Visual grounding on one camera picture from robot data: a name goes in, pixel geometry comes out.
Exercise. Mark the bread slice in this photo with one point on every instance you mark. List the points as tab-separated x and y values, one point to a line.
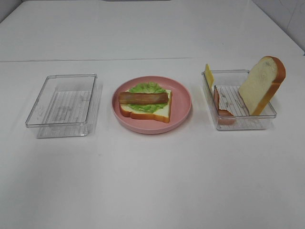
157	112
262	82

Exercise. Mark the green lettuce leaf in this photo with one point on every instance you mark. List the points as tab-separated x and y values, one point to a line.
150	87

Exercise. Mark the brown bacon strip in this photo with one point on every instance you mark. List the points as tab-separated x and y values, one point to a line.
142	98

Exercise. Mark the yellow cheese slice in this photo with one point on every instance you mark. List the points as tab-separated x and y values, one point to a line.
209	77

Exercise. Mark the pink bacon strip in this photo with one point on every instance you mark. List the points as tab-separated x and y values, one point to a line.
225	117

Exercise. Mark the pink round plate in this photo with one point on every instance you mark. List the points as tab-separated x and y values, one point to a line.
180	107

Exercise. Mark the clear right plastic tray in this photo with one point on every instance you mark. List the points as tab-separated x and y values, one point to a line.
228	83

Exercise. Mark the clear plastic tray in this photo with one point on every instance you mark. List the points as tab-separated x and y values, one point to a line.
66	106
228	83

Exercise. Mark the clear left plastic tray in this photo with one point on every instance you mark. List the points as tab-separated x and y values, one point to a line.
66	106

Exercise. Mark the standing bread slice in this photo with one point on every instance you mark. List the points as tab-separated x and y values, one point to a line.
262	82

